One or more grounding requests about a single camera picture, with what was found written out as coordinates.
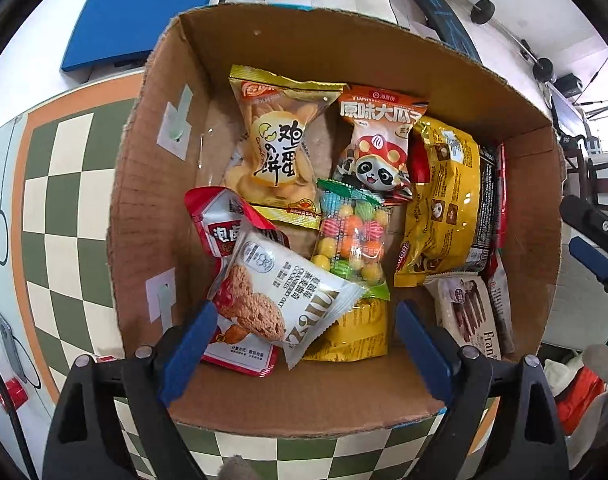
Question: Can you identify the colourful candy ball bag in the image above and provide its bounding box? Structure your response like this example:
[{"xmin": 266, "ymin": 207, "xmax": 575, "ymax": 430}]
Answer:
[{"xmin": 311, "ymin": 179, "xmax": 391, "ymax": 301}]

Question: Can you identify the oat cookie packet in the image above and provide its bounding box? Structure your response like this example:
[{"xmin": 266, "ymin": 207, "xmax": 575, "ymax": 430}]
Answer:
[{"xmin": 209, "ymin": 221, "xmax": 367, "ymax": 368}]

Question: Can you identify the white orange snack packet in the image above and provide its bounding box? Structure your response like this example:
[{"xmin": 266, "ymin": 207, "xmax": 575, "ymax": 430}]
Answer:
[{"xmin": 486, "ymin": 249, "xmax": 516, "ymax": 356}]

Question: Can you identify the orange sunflower seed bag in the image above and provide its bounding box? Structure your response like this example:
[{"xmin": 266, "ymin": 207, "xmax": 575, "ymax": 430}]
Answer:
[{"xmin": 333, "ymin": 84, "xmax": 427, "ymax": 203}]

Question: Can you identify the red white duck claw bag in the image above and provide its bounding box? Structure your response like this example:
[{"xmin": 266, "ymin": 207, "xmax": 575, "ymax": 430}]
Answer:
[{"xmin": 183, "ymin": 185, "xmax": 291, "ymax": 378}]

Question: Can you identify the blue green milk carton box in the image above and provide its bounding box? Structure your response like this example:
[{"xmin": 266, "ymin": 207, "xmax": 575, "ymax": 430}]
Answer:
[{"xmin": 108, "ymin": 4, "xmax": 562, "ymax": 436}]

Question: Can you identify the egg biscuit bag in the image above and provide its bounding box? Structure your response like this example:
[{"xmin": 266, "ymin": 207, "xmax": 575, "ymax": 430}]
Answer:
[{"xmin": 223, "ymin": 65, "xmax": 346, "ymax": 230}]

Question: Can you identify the checkered table mat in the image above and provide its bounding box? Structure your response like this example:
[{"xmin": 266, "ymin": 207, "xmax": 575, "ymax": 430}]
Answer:
[{"xmin": 8, "ymin": 69, "xmax": 502, "ymax": 480}]

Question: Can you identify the blue foam pad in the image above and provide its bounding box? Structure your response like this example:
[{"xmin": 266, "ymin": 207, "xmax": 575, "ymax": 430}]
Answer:
[{"xmin": 61, "ymin": 0, "xmax": 211, "ymax": 73}]

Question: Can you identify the red button on table edge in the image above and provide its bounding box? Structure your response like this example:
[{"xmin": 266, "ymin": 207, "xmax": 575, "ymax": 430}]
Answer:
[{"xmin": 0, "ymin": 377, "xmax": 28, "ymax": 411}]

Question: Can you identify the yellow black snack bag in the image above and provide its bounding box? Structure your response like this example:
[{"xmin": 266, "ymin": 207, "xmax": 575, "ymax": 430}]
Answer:
[{"xmin": 394, "ymin": 116, "xmax": 497, "ymax": 288}]

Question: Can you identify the red spicy strip packet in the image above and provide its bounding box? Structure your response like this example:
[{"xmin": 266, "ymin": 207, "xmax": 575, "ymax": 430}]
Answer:
[{"xmin": 494, "ymin": 143, "xmax": 508, "ymax": 252}]

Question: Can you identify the mustard yellow snack packet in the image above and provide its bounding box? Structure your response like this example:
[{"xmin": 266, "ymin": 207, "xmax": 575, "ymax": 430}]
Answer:
[{"xmin": 304, "ymin": 298, "xmax": 389, "ymax": 363}]

